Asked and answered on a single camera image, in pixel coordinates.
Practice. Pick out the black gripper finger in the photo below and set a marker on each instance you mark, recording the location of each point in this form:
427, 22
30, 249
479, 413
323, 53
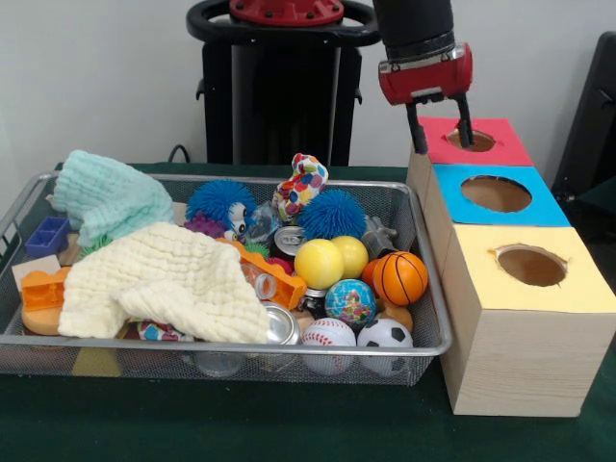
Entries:
416, 128
465, 120

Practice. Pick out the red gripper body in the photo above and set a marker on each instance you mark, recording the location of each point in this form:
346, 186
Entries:
423, 75

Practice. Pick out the cream waffle cloth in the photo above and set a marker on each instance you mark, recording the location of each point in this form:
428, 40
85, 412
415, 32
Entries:
164, 279

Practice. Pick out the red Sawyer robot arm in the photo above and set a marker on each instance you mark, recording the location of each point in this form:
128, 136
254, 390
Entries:
414, 29

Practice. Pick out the wooden box with three holes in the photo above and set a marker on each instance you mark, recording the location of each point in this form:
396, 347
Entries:
510, 356

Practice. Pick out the shallow clear mesh bin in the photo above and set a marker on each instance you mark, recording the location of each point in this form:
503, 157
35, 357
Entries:
58, 358

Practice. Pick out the blue spiky ball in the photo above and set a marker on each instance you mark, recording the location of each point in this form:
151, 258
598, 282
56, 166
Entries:
331, 214
219, 202

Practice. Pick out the black chair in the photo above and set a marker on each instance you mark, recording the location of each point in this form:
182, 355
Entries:
592, 125

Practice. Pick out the colourful spotted plush toy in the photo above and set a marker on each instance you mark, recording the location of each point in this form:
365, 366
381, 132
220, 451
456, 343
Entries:
300, 186

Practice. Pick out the small yellow ball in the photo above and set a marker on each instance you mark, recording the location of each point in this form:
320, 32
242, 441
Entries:
351, 256

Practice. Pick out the small orange basketball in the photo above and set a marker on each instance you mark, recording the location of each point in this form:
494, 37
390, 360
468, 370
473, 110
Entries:
400, 278

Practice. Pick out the large yellow ball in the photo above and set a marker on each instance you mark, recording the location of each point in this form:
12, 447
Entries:
319, 264

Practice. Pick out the globe print ball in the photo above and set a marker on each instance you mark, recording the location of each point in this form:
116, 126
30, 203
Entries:
350, 303

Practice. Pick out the small soccer ball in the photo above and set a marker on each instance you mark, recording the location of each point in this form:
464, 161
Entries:
385, 334

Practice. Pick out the small baseball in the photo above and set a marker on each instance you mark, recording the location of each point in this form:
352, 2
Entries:
329, 333

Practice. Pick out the mint green cloth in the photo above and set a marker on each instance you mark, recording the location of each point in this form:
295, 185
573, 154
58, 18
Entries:
111, 197

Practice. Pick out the dark green table cloth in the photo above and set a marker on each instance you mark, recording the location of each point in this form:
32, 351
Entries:
241, 423

